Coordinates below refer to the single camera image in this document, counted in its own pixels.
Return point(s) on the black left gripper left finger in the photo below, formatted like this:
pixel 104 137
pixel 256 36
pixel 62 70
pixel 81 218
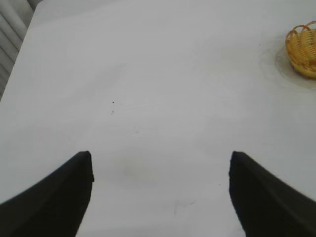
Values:
pixel 49 202

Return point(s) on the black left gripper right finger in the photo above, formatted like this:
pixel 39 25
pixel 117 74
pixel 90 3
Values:
pixel 264 205

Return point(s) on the yellow woven wicker basket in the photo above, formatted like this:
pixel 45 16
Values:
pixel 302 49

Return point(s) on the clear glass plate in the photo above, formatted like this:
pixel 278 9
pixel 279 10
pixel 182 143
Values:
pixel 282 66

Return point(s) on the white ribbed background panel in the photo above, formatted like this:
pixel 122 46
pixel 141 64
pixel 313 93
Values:
pixel 11 32

